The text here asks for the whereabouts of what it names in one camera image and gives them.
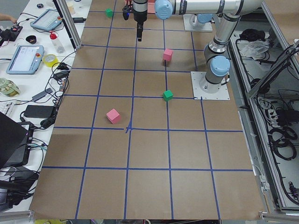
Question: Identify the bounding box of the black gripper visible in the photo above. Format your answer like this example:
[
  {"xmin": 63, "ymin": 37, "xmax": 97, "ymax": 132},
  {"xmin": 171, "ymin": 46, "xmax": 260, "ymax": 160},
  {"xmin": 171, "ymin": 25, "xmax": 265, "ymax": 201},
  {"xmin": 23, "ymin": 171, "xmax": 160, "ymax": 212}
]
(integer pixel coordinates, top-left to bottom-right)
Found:
[{"xmin": 133, "ymin": 0, "xmax": 148, "ymax": 42}]

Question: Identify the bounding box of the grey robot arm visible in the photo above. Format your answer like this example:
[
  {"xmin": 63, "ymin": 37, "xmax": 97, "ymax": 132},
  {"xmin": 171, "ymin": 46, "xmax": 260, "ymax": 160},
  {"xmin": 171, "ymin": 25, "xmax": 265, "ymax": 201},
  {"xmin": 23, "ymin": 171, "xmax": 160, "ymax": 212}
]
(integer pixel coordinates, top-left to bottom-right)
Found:
[
  {"xmin": 193, "ymin": 14, "xmax": 213, "ymax": 30},
  {"xmin": 154, "ymin": 0, "xmax": 262, "ymax": 93}
]

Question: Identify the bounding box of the pink plastic bin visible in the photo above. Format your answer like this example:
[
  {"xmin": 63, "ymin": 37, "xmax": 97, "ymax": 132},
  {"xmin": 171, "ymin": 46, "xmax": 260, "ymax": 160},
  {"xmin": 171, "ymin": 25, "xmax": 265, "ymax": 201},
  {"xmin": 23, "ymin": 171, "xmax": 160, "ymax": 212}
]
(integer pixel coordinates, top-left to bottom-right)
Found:
[{"xmin": 148, "ymin": 2, "xmax": 155, "ymax": 14}]

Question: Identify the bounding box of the green cube far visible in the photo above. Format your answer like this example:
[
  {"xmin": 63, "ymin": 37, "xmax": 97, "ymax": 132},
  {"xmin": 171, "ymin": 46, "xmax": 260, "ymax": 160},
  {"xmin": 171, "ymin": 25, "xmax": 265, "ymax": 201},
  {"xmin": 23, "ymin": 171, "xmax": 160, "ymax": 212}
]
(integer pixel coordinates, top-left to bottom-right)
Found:
[{"xmin": 105, "ymin": 8, "xmax": 114, "ymax": 18}]

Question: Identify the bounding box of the green cube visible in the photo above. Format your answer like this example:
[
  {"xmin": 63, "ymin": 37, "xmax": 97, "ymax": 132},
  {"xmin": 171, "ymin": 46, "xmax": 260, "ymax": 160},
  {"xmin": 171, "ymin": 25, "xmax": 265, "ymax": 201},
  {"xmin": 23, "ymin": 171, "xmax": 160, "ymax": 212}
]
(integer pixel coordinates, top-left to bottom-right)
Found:
[
  {"xmin": 105, "ymin": 8, "xmax": 114, "ymax": 18},
  {"xmin": 163, "ymin": 90, "xmax": 173, "ymax": 102}
]

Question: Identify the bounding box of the pink cube far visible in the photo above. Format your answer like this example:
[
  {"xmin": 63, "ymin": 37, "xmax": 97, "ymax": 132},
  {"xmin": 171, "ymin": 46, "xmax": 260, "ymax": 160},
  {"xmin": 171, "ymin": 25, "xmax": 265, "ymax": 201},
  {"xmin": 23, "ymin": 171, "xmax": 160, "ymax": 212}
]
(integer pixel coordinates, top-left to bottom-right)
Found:
[{"xmin": 163, "ymin": 49, "xmax": 173, "ymax": 62}]

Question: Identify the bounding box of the pink cube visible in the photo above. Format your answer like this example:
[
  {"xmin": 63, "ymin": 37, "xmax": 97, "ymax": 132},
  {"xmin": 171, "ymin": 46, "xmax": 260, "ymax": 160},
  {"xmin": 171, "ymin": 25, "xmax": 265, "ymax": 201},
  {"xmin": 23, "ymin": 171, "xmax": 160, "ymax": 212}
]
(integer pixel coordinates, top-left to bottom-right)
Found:
[
  {"xmin": 163, "ymin": 49, "xmax": 173, "ymax": 62},
  {"xmin": 106, "ymin": 108, "xmax": 121, "ymax": 124}
]

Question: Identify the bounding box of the green cube centre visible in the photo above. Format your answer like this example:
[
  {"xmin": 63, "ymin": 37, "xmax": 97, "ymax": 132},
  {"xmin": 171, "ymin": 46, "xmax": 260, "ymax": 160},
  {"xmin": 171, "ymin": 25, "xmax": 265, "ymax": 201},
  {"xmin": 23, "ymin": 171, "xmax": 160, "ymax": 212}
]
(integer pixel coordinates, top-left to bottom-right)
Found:
[{"xmin": 163, "ymin": 90, "xmax": 173, "ymax": 102}]

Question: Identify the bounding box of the white squeeze bottle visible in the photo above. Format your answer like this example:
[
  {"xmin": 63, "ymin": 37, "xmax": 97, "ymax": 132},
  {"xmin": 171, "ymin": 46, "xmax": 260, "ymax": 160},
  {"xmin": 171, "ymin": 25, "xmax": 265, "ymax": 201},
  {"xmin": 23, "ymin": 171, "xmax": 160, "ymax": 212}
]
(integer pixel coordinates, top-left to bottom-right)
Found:
[{"xmin": 50, "ymin": 31, "xmax": 65, "ymax": 54}]

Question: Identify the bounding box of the teach pendant upper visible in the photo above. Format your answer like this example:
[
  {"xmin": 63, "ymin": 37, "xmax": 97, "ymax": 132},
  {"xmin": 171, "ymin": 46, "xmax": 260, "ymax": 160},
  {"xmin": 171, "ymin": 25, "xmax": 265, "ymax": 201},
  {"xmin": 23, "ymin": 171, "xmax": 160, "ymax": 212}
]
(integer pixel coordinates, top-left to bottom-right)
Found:
[{"xmin": 30, "ymin": 9, "xmax": 62, "ymax": 31}]

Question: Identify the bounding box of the teach pendant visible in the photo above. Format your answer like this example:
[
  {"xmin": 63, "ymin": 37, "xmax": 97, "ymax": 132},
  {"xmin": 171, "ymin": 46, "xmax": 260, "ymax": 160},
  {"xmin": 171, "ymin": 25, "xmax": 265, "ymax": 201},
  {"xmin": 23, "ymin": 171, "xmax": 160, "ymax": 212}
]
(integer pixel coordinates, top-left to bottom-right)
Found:
[
  {"xmin": 30, "ymin": 9, "xmax": 62, "ymax": 31},
  {"xmin": 6, "ymin": 45, "xmax": 44, "ymax": 75}
]

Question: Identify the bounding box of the pink cube near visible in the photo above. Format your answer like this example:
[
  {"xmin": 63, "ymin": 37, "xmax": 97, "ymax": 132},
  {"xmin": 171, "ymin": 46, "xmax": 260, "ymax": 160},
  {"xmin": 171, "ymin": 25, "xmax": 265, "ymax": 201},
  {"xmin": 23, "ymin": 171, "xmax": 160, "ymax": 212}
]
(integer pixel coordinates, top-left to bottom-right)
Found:
[{"xmin": 106, "ymin": 108, "xmax": 121, "ymax": 124}]

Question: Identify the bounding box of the yellow tape roll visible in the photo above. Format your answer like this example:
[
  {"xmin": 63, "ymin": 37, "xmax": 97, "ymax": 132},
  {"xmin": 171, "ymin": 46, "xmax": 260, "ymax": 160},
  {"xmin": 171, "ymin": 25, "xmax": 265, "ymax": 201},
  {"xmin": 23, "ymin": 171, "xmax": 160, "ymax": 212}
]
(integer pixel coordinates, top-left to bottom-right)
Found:
[{"xmin": 42, "ymin": 54, "xmax": 59, "ymax": 68}]

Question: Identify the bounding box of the teach pendant lower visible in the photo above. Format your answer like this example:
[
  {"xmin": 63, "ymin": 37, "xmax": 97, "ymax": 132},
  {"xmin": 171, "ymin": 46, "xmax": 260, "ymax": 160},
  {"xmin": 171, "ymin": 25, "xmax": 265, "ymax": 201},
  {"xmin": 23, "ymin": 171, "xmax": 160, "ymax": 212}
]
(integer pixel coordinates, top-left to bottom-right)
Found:
[{"xmin": 6, "ymin": 45, "xmax": 44, "ymax": 75}]

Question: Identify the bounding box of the black power adapter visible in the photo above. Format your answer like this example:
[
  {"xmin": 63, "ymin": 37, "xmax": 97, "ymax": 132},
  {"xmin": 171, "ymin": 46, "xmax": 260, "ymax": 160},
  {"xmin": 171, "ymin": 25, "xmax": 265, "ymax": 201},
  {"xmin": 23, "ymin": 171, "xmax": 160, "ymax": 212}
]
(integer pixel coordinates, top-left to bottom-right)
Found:
[{"xmin": 24, "ymin": 105, "xmax": 54, "ymax": 119}]

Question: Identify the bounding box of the black laptop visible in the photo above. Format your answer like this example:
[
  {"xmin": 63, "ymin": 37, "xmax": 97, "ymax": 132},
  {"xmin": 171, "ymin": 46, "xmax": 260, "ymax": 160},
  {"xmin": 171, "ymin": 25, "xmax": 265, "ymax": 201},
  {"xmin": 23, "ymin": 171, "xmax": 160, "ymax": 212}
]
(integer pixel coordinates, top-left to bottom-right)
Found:
[{"xmin": 0, "ymin": 113, "xmax": 34, "ymax": 168}]

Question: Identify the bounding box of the aluminium frame post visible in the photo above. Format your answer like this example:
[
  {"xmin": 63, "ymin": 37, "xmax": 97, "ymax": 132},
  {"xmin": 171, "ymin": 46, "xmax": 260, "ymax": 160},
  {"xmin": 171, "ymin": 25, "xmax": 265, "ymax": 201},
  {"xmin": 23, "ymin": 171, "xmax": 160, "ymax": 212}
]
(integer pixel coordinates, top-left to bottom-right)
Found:
[{"xmin": 53, "ymin": 0, "xmax": 81, "ymax": 50}]

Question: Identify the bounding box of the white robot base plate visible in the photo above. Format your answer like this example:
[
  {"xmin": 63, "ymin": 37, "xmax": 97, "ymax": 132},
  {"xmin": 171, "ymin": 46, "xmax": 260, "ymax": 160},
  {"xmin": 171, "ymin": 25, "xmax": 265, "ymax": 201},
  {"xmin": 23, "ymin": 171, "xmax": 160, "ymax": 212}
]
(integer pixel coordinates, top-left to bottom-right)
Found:
[{"xmin": 191, "ymin": 71, "xmax": 230, "ymax": 100}]

